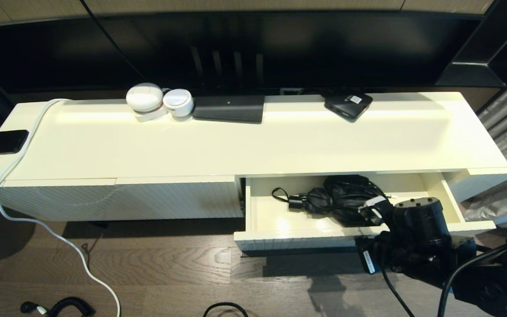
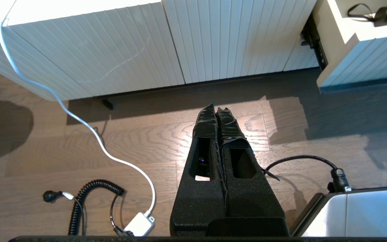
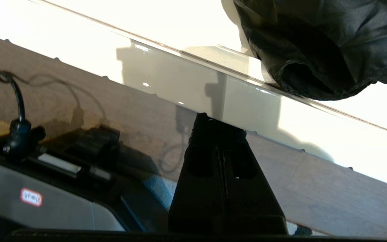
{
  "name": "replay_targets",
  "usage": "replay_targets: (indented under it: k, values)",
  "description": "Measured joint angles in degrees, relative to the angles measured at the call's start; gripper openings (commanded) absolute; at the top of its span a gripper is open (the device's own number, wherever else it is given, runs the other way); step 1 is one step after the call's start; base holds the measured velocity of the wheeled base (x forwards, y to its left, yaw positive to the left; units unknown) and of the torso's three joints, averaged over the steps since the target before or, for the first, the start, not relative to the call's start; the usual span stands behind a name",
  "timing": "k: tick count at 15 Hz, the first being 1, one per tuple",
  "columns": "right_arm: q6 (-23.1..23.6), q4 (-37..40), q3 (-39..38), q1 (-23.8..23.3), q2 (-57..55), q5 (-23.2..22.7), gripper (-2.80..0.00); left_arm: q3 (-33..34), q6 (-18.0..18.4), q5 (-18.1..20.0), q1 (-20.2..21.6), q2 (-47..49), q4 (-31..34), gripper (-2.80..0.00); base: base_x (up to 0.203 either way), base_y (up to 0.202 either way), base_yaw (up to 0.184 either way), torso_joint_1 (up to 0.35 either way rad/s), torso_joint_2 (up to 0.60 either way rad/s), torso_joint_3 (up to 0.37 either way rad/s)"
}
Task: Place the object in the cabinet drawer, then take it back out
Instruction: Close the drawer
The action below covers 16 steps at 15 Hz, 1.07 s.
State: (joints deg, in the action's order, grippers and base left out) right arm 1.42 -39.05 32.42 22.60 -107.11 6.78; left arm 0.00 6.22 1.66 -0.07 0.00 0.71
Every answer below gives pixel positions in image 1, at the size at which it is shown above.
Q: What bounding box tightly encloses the white TV cabinet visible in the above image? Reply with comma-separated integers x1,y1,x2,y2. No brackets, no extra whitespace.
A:
0,91,507,222

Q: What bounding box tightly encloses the black coiled cable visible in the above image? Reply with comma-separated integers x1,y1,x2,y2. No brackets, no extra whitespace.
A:
20,297,96,317

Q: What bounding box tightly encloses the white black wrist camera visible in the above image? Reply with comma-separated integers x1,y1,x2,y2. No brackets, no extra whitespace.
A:
358,196,396,227

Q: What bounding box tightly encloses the small black box white label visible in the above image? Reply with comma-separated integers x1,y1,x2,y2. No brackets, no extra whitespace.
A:
324,91,374,122

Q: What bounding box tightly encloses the white ribbed drawer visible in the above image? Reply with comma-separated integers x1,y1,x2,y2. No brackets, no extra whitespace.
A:
235,173,497,252

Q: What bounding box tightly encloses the black umbrella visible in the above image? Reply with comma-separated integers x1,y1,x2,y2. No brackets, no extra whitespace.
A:
272,175,395,228

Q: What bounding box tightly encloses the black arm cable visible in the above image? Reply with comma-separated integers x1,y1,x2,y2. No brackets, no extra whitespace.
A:
380,264,416,317

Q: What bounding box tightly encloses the black shelf unit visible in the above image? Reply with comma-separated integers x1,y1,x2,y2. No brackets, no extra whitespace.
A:
434,0,507,88

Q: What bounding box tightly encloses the flat black rectangular box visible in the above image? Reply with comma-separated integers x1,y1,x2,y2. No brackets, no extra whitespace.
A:
192,95,265,123

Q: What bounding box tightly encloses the large white round device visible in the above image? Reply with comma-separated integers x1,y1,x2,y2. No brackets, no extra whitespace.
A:
126,83,164,112

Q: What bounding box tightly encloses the thin dark metal rod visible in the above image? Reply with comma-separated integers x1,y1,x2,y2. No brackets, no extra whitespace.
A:
241,247,360,257

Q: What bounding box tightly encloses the black television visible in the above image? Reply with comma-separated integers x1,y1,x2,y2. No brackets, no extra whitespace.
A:
0,11,485,95

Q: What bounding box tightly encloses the black looped floor cable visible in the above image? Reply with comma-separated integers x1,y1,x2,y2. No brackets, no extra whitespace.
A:
203,302,249,317

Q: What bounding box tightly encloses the thin black wall cable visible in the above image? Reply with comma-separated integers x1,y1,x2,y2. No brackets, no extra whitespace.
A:
79,0,145,81

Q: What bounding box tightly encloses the small white round device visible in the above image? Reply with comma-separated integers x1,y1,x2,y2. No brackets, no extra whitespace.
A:
162,88,195,118

